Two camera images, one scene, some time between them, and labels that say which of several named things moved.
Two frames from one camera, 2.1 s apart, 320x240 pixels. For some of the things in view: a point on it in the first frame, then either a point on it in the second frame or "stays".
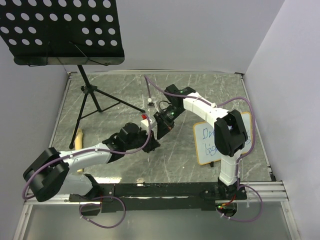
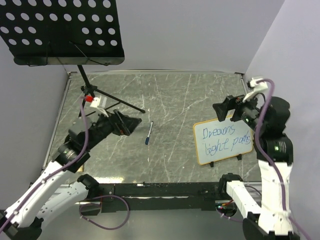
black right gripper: [162, 128] -> [229, 102]
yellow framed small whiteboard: [205, 149] stays
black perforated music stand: [43, 32] stays
